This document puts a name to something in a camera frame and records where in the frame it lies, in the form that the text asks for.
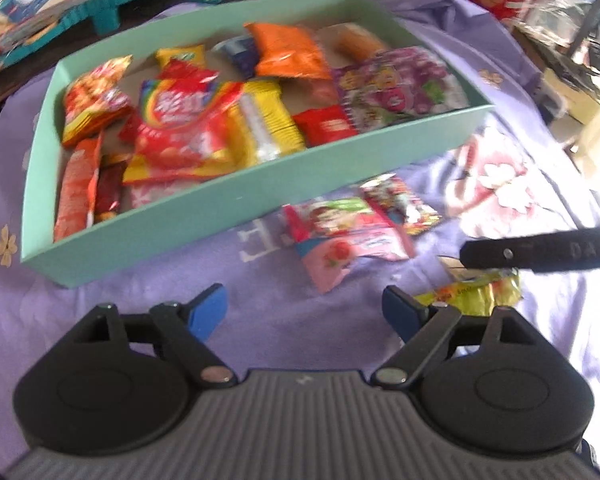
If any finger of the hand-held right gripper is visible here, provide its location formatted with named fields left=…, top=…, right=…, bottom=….
left=459, top=225, right=600, bottom=276

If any yellow silver-seam biscuit packet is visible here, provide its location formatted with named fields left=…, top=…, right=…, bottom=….
left=227, top=80, right=306, bottom=166

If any teal plastic toy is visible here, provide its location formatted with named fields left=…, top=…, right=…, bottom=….
left=0, top=0, right=227, bottom=68

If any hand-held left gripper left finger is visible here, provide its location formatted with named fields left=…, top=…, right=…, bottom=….
left=72, top=282, right=237, bottom=386

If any yellow green snack packet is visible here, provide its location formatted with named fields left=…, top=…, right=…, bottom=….
left=415, top=255, right=523, bottom=317

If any pink strawberry candy packet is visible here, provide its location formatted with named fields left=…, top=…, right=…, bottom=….
left=294, top=227, right=417, bottom=293

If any small red packet white logo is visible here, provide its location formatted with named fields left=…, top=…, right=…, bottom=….
left=292, top=105, right=359, bottom=149

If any yellow cardboard box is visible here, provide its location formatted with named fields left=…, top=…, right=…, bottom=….
left=542, top=67, right=600, bottom=126

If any red rainbow candy packet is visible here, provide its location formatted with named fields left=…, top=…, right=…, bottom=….
left=122, top=77, right=246, bottom=186

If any pink green candy packet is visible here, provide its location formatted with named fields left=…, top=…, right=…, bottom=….
left=282, top=195, right=397, bottom=248

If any blue purple snack packet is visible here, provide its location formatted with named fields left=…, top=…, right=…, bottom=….
left=212, top=35, right=261, bottom=78

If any small multicoloured candy packet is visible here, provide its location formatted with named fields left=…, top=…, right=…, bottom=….
left=361, top=174, right=442, bottom=237

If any brown chocolate wafer packet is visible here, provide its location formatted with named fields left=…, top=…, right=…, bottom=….
left=95, top=155, right=131, bottom=223

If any teal cardboard box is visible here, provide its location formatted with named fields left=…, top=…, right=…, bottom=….
left=20, top=0, right=496, bottom=288

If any yellow snack bar packet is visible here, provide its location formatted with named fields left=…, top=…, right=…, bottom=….
left=155, top=45, right=208, bottom=68

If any large purple candy packet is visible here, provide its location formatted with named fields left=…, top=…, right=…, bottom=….
left=330, top=46, right=471, bottom=133

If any brown cake clear packet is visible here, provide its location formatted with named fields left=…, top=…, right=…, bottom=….
left=320, top=22, right=392, bottom=61

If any pink white patterned candy packet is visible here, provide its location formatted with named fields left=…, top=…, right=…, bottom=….
left=129, top=182, right=181, bottom=212

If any orange red snack packet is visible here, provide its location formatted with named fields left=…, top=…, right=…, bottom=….
left=61, top=55, right=133, bottom=148

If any purple floral blanket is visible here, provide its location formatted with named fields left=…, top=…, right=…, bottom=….
left=0, top=0, right=600, bottom=461

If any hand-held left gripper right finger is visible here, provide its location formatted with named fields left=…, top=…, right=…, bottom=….
left=370, top=285, right=531, bottom=386

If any long orange snack packet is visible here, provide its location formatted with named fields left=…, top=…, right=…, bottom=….
left=54, top=132, right=103, bottom=242

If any small red orange packet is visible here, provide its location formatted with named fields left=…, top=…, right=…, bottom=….
left=157, top=58, right=221, bottom=87

